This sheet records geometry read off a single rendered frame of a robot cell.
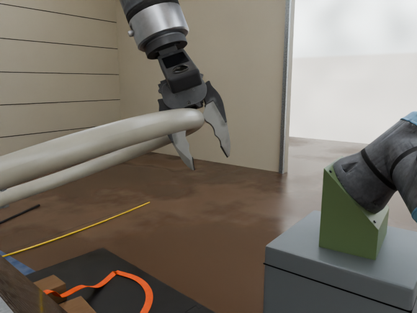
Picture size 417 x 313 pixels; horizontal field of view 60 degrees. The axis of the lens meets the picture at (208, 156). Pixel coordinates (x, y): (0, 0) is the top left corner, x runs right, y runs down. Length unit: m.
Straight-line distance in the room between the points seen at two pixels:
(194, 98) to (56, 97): 6.40
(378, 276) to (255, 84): 4.81
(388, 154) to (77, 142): 0.86
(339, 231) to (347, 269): 0.12
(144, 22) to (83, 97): 6.65
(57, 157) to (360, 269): 0.86
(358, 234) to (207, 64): 5.28
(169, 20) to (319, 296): 0.84
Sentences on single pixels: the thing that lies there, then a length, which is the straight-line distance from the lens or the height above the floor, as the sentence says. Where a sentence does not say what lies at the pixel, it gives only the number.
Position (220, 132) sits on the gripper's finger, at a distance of 0.58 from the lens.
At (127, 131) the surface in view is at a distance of 0.39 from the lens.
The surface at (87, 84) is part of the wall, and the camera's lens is 7.29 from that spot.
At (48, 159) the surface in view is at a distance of 0.37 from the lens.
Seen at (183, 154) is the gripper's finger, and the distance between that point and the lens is 0.58.
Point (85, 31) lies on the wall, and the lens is 7.36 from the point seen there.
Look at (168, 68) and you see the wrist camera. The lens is 0.54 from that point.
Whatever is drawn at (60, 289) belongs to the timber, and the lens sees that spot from 2.51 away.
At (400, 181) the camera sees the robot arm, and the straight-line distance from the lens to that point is 1.01.
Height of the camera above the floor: 1.33
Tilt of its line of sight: 11 degrees down
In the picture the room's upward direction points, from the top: straight up
